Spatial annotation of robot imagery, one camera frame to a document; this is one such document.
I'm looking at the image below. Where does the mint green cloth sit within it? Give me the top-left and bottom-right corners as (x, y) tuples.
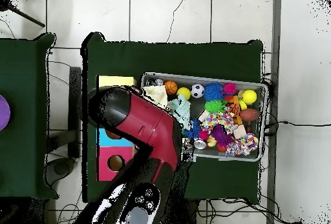
(167, 96), (193, 131)

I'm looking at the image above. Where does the cream yellow cloth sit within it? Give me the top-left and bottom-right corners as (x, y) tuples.
(144, 85), (169, 109)

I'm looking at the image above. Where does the wooden box with three holes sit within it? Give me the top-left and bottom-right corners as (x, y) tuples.
(96, 74), (138, 183)

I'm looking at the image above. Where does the clear mesh bin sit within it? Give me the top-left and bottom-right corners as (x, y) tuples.
(139, 71), (270, 163)

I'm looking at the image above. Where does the small orange basketball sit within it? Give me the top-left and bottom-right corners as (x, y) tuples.
(164, 80), (179, 96)

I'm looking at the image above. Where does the yellow ball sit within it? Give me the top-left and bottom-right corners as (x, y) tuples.
(176, 87), (191, 101)

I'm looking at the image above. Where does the small soccer ball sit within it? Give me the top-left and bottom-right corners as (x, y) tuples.
(190, 83), (206, 99)

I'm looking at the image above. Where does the green spiky ball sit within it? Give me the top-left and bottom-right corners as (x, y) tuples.
(204, 99), (228, 115)

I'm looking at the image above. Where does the blue spiky ball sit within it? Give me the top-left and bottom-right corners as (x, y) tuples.
(203, 81), (226, 103)

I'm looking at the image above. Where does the polka dot cloth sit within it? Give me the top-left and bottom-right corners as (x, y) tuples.
(200, 112), (238, 135)

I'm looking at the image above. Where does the pink spiky ball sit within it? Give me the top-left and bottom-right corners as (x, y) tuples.
(222, 82), (238, 96)

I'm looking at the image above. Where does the brown toy football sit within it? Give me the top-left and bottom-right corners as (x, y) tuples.
(240, 107), (260, 123)

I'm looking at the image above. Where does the green side table cloth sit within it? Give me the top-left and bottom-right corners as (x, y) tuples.
(0, 32), (59, 201)

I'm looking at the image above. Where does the purple disc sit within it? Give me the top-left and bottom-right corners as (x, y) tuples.
(0, 94), (12, 132)

